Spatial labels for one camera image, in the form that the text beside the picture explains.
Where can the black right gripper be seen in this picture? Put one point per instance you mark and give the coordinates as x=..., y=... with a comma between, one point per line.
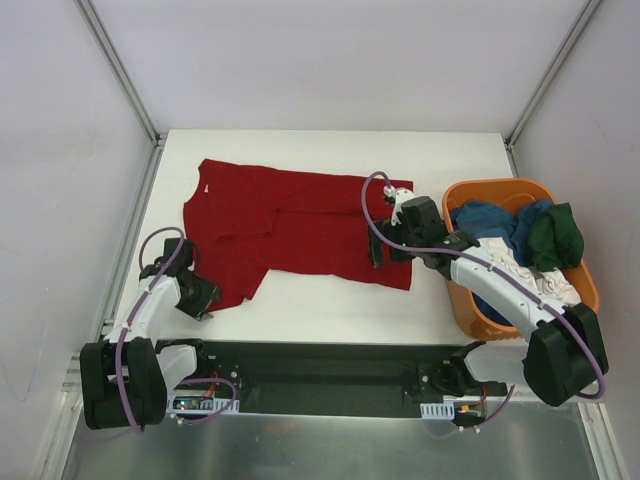
x=386, y=242

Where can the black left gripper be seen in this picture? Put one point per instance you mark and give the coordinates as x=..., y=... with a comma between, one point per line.
x=203, y=302

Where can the red t-shirt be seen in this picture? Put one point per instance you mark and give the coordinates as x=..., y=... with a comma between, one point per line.
x=248, y=220

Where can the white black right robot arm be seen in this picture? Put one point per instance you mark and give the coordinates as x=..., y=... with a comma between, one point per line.
x=562, y=356

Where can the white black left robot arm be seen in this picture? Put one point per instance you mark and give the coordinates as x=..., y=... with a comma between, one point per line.
x=126, y=378

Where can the blue t-shirt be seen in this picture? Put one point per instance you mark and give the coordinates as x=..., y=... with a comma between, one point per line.
x=485, y=219

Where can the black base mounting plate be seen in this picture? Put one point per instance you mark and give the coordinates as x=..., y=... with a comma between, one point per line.
x=354, y=380

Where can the orange plastic laundry basket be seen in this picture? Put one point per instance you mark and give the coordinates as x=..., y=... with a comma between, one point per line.
x=510, y=194

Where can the green t-shirt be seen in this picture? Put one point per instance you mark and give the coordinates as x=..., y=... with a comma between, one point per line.
x=555, y=241

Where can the white t-shirt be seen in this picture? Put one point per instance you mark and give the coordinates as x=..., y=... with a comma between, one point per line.
x=553, y=283

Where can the aluminium front rail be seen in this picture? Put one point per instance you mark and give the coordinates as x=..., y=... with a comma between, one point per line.
x=72, y=383

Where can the left white cable duct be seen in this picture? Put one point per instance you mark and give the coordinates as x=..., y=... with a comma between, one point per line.
x=200, y=406

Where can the white cable duct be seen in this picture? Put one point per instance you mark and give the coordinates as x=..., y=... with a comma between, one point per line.
x=438, y=411
x=200, y=406

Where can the left aluminium frame post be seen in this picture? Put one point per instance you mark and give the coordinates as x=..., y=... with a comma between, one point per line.
x=107, y=47

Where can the aluminium frame post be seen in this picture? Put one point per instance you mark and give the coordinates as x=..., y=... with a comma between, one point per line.
x=107, y=47
x=568, y=44

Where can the right white cable duct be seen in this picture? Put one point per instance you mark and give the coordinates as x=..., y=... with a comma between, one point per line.
x=438, y=411

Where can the right aluminium frame post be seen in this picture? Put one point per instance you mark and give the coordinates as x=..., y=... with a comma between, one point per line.
x=568, y=44

